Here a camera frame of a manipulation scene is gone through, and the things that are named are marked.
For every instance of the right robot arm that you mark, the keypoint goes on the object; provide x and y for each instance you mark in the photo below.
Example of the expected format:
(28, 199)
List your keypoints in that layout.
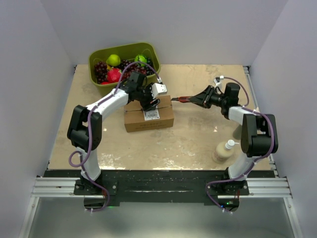
(258, 135)

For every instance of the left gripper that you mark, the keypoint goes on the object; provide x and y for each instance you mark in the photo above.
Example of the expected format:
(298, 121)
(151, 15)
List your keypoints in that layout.
(145, 105)

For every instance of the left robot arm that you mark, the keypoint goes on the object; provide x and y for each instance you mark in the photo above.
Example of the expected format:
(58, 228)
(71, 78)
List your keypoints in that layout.
(86, 124)

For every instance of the brown cardboard express box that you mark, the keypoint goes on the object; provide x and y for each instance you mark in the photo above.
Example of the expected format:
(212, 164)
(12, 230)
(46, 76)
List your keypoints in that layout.
(135, 119)

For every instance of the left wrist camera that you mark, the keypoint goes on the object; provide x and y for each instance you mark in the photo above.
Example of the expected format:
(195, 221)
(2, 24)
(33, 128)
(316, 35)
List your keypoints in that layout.
(158, 89)

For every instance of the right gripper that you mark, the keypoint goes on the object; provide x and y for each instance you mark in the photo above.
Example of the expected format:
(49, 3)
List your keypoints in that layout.
(203, 98)

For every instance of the green striped ball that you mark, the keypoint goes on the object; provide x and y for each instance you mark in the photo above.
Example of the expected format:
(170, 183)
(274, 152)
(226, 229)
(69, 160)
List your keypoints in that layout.
(141, 58)

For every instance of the dark red grape bunch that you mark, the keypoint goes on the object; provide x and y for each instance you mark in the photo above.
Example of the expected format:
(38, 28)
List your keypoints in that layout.
(101, 68)

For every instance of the yellow-green pear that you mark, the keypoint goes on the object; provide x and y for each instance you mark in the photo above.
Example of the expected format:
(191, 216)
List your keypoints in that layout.
(113, 60)

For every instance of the cream lotion pump bottle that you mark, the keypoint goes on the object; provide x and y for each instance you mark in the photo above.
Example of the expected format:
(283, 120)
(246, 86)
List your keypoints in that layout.
(224, 151)

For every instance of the red black utility knife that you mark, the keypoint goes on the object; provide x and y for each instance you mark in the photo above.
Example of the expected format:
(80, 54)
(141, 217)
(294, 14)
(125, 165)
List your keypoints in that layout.
(183, 99)

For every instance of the olive green plastic bin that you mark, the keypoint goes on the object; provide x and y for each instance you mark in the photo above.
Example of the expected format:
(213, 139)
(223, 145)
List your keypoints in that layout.
(127, 52)

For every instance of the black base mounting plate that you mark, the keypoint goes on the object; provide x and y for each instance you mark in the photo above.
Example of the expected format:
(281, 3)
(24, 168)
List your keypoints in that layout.
(123, 186)

